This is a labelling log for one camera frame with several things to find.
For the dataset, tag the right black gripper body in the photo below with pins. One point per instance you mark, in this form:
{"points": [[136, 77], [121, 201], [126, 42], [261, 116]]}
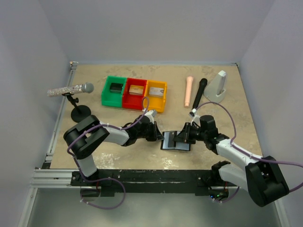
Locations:
{"points": [[197, 134]]}

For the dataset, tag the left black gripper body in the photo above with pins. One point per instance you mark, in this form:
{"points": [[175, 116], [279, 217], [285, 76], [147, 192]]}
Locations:
{"points": [[148, 134]]}

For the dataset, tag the grey credit card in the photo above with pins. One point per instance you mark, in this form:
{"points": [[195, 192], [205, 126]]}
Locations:
{"points": [[168, 142]]}

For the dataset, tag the black leather card holder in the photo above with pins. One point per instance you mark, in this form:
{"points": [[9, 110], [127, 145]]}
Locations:
{"points": [[179, 146]]}

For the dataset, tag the red plastic bin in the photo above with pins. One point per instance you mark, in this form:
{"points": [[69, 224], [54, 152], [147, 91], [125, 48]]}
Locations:
{"points": [[133, 101]]}

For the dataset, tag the yellow plastic bin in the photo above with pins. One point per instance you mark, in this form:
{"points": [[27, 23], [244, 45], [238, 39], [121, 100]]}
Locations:
{"points": [[156, 103]]}

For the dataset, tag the green plastic bin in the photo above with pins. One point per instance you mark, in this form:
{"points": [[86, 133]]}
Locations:
{"points": [[112, 99]]}

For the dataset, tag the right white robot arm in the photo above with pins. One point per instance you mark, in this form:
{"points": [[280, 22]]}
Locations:
{"points": [[260, 176]]}

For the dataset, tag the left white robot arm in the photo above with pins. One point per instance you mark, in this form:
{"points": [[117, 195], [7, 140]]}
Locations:
{"points": [[85, 137]]}

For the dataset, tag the card in red bin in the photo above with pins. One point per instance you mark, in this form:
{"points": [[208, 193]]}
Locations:
{"points": [[136, 90]]}

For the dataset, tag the silver card in yellow bin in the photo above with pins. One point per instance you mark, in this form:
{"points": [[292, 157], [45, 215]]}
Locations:
{"points": [[156, 91]]}

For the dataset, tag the grey wedge stand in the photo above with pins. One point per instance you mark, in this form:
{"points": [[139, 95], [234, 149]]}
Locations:
{"points": [[216, 91]]}

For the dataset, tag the black microphone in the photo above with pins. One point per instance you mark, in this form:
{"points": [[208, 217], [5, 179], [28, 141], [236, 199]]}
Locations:
{"points": [[202, 85]]}

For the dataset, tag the black item in green bin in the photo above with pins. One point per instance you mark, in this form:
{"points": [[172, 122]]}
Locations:
{"points": [[116, 88]]}

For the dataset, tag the pink microphone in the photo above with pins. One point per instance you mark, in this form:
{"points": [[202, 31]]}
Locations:
{"points": [[189, 82]]}

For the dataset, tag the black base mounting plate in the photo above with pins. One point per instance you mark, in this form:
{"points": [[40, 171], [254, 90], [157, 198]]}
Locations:
{"points": [[108, 182]]}

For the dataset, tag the glitter silver microphone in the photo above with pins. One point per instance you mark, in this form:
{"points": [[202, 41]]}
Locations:
{"points": [[75, 89]]}

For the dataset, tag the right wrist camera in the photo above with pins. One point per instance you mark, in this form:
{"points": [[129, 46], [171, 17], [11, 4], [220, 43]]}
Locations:
{"points": [[195, 117]]}

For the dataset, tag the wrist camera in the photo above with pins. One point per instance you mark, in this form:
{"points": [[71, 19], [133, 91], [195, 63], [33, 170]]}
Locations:
{"points": [[195, 117], [150, 114]]}

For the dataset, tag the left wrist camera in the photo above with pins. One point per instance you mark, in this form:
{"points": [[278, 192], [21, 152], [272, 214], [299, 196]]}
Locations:
{"points": [[150, 114]]}

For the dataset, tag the aluminium frame rail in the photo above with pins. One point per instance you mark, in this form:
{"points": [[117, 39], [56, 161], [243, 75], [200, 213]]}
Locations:
{"points": [[44, 177]]}

